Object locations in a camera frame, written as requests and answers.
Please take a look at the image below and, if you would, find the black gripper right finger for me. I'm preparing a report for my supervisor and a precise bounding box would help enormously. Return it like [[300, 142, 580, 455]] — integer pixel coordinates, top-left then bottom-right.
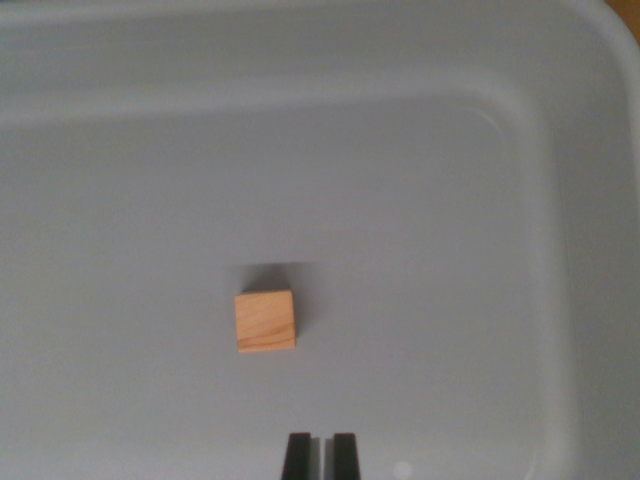
[[324, 432, 362, 480]]

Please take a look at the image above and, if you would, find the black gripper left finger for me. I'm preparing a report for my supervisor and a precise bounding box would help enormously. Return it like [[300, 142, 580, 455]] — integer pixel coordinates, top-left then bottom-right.
[[280, 432, 324, 480]]

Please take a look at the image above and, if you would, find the wooden cube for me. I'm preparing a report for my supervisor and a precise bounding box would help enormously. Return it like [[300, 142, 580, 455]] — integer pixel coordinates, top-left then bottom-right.
[[233, 289, 299, 355]]

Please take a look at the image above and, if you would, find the grey plastic bin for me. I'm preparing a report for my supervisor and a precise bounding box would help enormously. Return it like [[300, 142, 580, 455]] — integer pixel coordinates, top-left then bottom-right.
[[0, 0, 640, 480]]

